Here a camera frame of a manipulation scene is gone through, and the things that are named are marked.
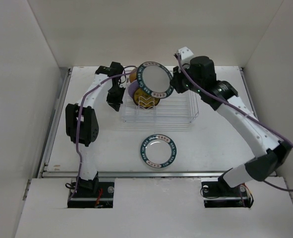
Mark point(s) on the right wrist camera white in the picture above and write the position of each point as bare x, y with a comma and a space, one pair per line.
185, 55

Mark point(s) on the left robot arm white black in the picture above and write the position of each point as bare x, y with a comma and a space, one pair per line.
82, 124

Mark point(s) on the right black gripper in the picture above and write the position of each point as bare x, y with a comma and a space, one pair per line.
175, 82

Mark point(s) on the metal rail front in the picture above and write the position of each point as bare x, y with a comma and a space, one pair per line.
135, 175

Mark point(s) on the white wire dish rack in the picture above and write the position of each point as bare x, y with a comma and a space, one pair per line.
177, 108

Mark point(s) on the green rim white plate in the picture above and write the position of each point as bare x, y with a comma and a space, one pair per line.
158, 151
154, 79

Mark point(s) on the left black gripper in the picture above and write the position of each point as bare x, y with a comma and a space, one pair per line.
115, 103

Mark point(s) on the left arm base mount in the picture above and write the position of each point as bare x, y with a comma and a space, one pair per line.
96, 193

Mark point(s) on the tan plastic plate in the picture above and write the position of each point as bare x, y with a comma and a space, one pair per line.
132, 77

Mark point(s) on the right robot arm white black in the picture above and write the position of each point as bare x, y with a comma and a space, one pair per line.
270, 150

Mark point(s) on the purple plastic plate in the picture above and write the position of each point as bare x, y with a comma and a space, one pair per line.
134, 85

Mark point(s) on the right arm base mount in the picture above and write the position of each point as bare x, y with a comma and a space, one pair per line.
218, 195

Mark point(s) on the yellow brown patterned plate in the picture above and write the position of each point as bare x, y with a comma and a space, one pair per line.
144, 100

